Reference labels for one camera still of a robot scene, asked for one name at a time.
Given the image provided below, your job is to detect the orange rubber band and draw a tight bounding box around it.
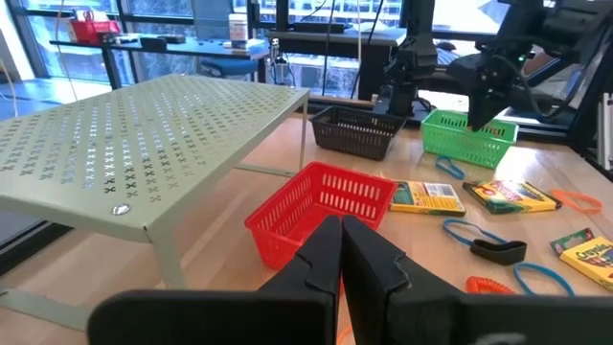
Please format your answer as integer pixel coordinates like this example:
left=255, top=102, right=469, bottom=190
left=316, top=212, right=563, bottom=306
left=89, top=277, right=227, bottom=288
left=549, top=188, right=603, bottom=215

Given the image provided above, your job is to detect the black plastic basket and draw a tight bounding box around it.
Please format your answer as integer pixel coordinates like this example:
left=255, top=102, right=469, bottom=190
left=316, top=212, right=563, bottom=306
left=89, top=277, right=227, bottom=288
left=309, top=104, right=408, bottom=162

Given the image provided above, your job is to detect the red plastic basket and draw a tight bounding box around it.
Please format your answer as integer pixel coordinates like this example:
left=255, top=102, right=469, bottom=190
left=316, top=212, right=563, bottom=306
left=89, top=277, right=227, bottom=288
left=243, top=161, right=398, bottom=270

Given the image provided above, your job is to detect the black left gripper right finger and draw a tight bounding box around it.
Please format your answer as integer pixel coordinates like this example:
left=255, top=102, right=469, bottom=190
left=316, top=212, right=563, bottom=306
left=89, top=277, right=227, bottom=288
left=341, top=214, right=613, bottom=345

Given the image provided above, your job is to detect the yellow green Crayola crayon box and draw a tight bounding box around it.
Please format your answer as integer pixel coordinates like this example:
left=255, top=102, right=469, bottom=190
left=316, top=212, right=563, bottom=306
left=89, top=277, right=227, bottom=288
left=462, top=179, right=563, bottom=216
left=549, top=227, right=613, bottom=293
left=388, top=179, right=467, bottom=218

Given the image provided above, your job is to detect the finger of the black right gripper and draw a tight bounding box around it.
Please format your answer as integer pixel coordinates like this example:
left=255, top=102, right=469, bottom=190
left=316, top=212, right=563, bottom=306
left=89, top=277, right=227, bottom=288
left=466, top=93, right=487, bottom=133
left=484, top=93, right=509, bottom=130

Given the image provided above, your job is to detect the green plastic basket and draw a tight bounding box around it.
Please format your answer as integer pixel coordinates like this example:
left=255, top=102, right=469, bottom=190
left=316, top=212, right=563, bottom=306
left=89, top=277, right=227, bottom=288
left=420, top=108, right=520, bottom=170

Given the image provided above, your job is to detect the pale green perforated metal shelf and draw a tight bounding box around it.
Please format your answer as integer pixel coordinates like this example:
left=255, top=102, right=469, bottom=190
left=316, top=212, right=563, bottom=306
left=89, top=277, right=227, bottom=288
left=0, top=73, right=311, bottom=332

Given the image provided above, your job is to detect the black background desk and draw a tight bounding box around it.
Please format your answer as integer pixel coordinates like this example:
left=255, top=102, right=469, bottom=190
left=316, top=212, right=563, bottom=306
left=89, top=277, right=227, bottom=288
left=50, top=34, right=270, bottom=91

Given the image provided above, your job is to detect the orange spiral wrist coil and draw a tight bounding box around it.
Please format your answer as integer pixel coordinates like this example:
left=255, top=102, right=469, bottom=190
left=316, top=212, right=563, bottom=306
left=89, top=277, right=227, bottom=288
left=465, top=275, right=517, bottom=295

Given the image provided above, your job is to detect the white plastic jar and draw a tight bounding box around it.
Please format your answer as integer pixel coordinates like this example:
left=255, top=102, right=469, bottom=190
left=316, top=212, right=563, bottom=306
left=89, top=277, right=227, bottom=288
left=228, top=12, right=250, bottom=50

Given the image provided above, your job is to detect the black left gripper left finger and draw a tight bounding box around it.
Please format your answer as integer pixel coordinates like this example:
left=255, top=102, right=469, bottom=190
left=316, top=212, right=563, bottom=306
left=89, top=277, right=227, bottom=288
left=88, top=214, right=344, bottom=345

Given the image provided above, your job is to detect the blue office chair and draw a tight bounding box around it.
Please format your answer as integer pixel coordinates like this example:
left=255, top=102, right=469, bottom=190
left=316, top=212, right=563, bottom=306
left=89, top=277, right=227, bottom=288
left=198, top=57, right=260, bottom=81

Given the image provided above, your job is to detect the red storage bin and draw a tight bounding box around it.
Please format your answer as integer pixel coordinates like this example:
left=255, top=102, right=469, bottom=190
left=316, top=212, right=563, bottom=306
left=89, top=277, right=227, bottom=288
left=69, top=9, right=122, bottom=47

